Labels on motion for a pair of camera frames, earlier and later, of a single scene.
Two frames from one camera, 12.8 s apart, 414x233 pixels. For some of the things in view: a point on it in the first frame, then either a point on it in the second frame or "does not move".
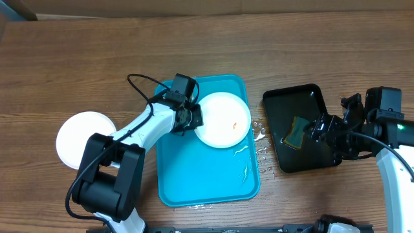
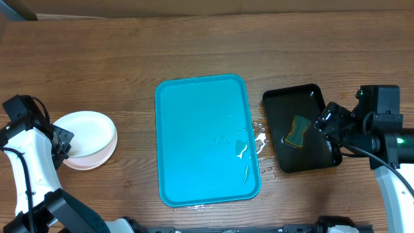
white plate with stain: x=226 y=120 → x=93 y=133
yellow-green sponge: x=295 y=135 does not move
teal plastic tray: x=191 y=171 does not move
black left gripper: x=198 y=118 → x=68 y=136
